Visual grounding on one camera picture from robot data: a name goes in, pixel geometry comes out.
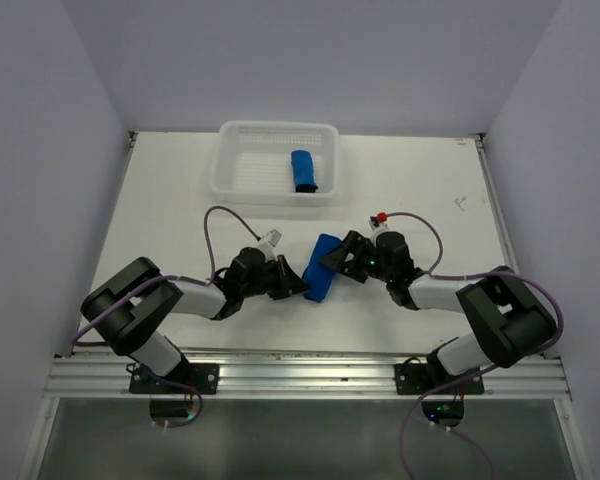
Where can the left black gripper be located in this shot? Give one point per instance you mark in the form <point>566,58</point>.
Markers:
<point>289,282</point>

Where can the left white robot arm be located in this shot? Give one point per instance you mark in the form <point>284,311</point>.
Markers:
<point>128,309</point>

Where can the left black base bracket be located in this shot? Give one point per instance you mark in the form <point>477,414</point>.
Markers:
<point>203,377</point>

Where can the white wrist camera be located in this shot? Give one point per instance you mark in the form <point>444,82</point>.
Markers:
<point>379,223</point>
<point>270,239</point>

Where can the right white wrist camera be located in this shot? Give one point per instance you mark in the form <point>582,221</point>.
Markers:
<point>379,223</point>

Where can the blue towel with black trim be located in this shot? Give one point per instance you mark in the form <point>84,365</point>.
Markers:
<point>302,166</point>

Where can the white plastic mesh basket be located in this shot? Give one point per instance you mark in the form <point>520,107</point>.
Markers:
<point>251,162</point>

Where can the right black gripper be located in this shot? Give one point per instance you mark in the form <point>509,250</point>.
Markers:
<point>356,244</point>

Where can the black base bracket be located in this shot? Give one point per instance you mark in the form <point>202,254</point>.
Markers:
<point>415,377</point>
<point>203,377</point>

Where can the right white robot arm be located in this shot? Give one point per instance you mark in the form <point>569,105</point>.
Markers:
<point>507,321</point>

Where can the right black base bracket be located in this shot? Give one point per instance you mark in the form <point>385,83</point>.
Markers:
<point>415,377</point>

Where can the aluminium mounting rail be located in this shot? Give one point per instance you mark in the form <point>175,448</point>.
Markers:
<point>98,373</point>

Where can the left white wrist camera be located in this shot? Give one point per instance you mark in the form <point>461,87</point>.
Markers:
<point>270,239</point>

